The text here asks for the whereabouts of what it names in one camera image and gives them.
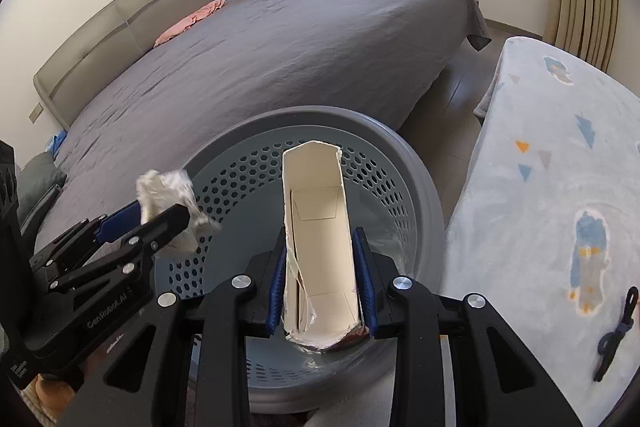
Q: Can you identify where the light blue patterned blanket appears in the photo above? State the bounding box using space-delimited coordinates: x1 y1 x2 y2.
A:
440 37 639 426

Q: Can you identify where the pink cloth on bed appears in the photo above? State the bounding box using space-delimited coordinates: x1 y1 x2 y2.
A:
153 0 227 48

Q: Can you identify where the beige paper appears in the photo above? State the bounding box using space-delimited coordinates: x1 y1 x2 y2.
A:
136 170 222 258

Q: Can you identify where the grey upholstered headboard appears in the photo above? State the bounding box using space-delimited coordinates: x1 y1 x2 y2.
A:
32 0 213 130

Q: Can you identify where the black blue cord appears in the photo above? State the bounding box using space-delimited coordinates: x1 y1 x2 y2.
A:
592 286 640 383

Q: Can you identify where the grey bed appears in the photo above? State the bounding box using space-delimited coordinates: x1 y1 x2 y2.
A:
37 0 490 246

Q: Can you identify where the white blue carton box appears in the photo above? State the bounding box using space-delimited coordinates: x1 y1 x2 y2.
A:
282 141 363 351

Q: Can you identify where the person's left hand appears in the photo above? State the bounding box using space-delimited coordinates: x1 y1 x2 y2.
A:
20 375 75 426

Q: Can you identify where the dark green pillow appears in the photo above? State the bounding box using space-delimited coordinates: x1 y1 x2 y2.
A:
17 152 67 222

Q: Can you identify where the grey perforated waste basket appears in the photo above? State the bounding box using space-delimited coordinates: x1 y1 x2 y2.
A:
154 106 444 414

